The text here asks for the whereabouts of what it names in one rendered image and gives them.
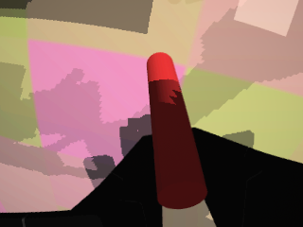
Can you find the red peg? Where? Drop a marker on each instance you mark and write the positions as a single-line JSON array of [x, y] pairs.
[[179, 178]]

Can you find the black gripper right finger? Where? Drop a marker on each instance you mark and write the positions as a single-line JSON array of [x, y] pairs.
[[247, 187]]

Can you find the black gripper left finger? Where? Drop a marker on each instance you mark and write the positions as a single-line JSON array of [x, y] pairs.
[[127, 197]]

